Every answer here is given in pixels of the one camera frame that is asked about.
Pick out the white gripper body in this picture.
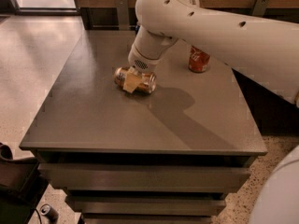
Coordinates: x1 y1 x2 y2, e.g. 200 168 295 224
128 44 161 73

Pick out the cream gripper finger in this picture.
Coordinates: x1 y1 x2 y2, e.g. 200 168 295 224
123 67 142 93

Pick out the orange gold soda can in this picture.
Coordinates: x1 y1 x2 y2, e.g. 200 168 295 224
114 67 156 94

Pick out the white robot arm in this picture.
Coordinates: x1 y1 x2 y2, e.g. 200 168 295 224
128 0 299 224

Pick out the blue Pepsi can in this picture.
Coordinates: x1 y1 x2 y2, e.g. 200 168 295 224
135 23 139 35

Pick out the red Coca-Cola can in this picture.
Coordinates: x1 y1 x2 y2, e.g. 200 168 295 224
188 46 210 73

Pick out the can on floor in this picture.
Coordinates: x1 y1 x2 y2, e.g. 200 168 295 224
40 204 59 223

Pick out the grey drawer cabinet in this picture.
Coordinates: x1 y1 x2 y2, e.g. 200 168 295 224
21 31 266 224

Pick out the dark bag on floor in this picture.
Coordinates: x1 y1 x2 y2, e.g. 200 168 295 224
0 144 48 224

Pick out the left metal wall bracket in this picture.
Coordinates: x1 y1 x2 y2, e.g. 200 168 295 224
115 0 130 30

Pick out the metal wall bracket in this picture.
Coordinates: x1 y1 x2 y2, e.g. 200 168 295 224
115 0 130 30
251 0 270 17

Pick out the right metal wall bracket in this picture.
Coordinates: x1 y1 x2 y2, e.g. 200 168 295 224
251 0 270 17

